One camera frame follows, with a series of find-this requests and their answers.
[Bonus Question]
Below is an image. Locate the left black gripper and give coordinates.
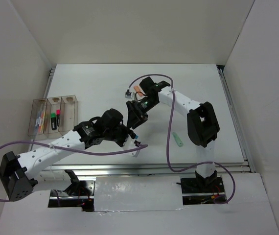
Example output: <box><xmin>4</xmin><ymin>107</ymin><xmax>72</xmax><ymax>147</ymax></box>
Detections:
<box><xmin>104</xmin><ymin>123</ymin><xmax>136</xmax><ymax>148</ymax></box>

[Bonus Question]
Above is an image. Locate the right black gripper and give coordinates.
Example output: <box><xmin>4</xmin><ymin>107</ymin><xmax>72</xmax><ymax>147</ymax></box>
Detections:
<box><xmin>127</xmin><ymin>96</ymin><xmax>159</xmax><ymax>129</ymax></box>

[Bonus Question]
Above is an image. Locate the pink cap black highlighter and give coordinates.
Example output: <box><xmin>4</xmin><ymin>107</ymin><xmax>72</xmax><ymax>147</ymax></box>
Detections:
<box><xmin>56</xmin><ymin>109</ymin><xmax>61</xmax><ymax>127</ymax></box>

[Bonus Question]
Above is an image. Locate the green cap black highlighter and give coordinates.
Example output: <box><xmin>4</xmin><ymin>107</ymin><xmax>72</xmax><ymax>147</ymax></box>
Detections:
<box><xmin>50</xmin><ymin>113</ymin><xmax>57</xmax><ymax>130</ymax></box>

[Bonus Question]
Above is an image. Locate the orange pen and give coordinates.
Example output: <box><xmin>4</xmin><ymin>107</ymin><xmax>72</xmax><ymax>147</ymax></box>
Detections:
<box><xmin>38</xmin><ymin>105</ymin><xmax>46</xmax><ymax>134</ymax></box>

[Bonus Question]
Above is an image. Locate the blue ink clear pen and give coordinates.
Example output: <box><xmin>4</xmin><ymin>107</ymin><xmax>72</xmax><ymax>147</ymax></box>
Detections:
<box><xmin>34</xmin><ymin>110</ymin><xmax>42</xmax><ymax>135</ymax></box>

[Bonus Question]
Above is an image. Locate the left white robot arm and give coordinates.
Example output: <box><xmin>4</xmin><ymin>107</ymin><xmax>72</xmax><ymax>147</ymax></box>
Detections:
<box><xmin>0</xmin><ymin>109</ymin><xmax>144</xmax><ymax>202</ymax></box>

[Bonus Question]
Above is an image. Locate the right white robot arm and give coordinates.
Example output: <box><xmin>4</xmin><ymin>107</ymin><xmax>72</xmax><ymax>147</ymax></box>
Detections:
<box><xmin>126</xmin><ymin>74</ymin><xmax>220</xmax><ymax>192</ymax></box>

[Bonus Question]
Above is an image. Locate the orange highlighter cap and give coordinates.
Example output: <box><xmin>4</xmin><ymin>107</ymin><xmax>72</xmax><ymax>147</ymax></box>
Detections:
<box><xmin>133</xmin><ymin>86</ymin><xmax>143</xmax><ymax>97</ymax></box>

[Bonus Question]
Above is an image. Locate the right clear container compartment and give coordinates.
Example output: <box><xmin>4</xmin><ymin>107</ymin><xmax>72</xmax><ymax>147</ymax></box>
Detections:
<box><xmin>59</xmin><ymin>95</ymin><xmax>78</xmax><ymax>136</ymax></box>

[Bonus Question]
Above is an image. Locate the clear container compartment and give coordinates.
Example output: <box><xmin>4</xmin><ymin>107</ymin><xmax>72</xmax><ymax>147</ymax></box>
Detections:
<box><xmin>59</xmin><ymin>95</ymin><xmax>78</xmax><ymax>136</ymax></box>
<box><xmin>28</xmin><ymin>98</ymin><xmax>47</xmax><ymax>137</ymax></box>
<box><xmin>44</xmin><ymin>97</ymin><xmax>61</xmax><ymax>136</ymax></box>

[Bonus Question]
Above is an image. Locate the mint green highlighter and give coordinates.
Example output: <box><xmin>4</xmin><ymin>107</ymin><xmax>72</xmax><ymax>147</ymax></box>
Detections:
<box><xmin>172</xmin><ymin>132</ymin><xmax>184</xmax><ymax>147</ymax></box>

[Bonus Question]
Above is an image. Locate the middle clear container compartment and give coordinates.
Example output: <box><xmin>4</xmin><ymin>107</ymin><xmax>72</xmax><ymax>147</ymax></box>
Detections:
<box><xmin>44</xmin><ymin>97</ymin><xmax>61</xmax><ymax>136</ymax></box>

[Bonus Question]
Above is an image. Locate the left clear container compartment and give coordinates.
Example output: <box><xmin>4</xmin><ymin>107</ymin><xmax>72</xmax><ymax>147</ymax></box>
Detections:
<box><xmin>28</xmin><ymin>98</ymin><xmax>47</xmax><ymax>137</ymax></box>

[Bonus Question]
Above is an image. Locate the white front cover plate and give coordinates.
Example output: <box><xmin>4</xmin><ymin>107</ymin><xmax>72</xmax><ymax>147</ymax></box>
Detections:
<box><xmin>94</xmin><ymin>176</ymin><xmax>183</xmax><ymax>212</ymax></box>

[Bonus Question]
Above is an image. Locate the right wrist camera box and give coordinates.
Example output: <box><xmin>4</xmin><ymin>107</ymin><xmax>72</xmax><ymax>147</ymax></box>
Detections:
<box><xmin>125</xmin><ymin>89</ymin><xmax>134</xmax><ymax>99</ymax></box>

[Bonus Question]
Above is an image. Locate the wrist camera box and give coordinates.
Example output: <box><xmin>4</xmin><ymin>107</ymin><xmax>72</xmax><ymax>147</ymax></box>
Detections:
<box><xmin>122</xmin><ymin>136</ymin><xmax>140</xmax><ymax>158</ymax></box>
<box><xmin>125</xmin><ymin>89</ymin><xmax>134</xmax><ymax>99</ymax></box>

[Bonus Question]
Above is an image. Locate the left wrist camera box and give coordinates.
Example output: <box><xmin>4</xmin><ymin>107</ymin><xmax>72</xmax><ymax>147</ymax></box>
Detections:
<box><xmin>122</xmin><ymin>136</ymin><xmax>140</xmax><ymax>158</ymax></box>

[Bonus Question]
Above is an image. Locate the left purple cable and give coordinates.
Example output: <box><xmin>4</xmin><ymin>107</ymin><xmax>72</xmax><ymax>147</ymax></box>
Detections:
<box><xmin>0</xmin><ymin>141</ymin><xmax>149</xmax><ymax>203</ymax></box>

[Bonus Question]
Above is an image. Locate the aluminium front rail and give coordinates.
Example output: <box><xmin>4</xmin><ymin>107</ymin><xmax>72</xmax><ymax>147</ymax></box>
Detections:
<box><xmin>42</xmin><ymin>162</ymin><xmax>251</xmax><ymax>177</ymax></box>

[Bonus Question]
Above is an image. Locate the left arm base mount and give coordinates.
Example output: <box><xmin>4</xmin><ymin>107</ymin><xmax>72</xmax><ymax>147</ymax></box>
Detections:
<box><xmin>48</xmin><ymin>170</ymin><xmax>95</xmax><ymax>212</ymax></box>

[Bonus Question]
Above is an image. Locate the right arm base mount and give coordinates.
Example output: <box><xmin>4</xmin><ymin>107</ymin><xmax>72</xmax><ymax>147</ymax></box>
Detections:
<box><xmin>176</xmin><ymin>176</ymin><xmax>227</xmax><ymax>206</ymax></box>

